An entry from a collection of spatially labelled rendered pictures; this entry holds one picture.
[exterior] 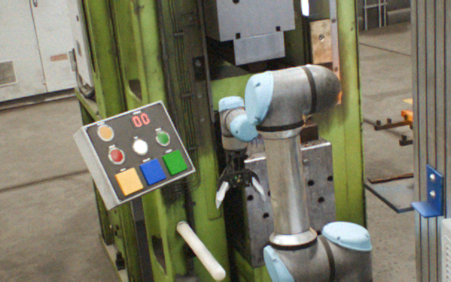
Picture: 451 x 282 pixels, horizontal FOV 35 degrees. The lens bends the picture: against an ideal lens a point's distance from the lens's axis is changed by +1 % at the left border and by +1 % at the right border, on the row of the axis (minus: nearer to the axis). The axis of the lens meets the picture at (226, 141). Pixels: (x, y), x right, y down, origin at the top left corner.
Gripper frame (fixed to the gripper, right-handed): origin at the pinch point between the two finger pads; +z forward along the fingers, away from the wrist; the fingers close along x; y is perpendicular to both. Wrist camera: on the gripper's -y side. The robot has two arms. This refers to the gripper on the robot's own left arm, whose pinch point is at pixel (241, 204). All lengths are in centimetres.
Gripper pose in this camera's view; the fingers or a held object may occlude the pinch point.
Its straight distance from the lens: 228.3
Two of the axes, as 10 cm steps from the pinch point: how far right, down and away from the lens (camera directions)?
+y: 1.3, 3.0, -9.4
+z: 1.0, 9.4, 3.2
